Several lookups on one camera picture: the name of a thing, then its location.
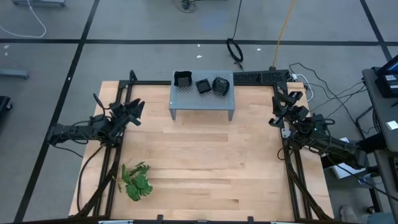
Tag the black desk box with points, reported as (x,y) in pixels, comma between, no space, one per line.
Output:
(387,87)

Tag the grey cart base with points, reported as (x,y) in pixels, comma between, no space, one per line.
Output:
(37,2)

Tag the black aluminium table frame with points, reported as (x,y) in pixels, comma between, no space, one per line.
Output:
(124,83)

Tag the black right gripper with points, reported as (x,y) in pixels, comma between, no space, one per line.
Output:
(297,112)

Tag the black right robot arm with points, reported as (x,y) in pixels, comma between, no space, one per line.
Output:
(335,146)

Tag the green artificial plant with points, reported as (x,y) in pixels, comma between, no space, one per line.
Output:
(136,183)

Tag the grey floor foot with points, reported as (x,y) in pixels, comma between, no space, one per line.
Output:
(14,74)

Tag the grey desk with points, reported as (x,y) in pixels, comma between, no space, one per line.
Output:
(381,118)
(387,186)

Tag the black desk crossbar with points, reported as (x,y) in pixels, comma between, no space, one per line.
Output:
(373,141)

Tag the black perforated metal panel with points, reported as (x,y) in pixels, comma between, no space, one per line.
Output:
(261,76)

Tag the laptop with blue screen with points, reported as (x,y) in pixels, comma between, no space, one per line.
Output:
(392,65)

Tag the white arm base bracket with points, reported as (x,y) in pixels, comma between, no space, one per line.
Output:
(285,133)

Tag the black floor object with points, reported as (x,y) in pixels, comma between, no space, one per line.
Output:
(3,104)

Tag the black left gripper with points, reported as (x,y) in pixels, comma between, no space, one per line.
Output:
(121,115)

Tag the person's foot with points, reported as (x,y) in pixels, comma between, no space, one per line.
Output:
(346,213)

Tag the black deep square bowl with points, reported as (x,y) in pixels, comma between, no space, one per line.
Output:
(176,74)

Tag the black mini square plate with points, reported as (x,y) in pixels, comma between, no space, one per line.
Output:
(203,86)

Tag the grey perforated metal riser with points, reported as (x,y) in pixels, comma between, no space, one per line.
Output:
(202,104)

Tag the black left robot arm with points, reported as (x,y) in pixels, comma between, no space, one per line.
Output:
(77,132)

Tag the black round bowl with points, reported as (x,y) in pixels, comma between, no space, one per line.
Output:
(220,86)

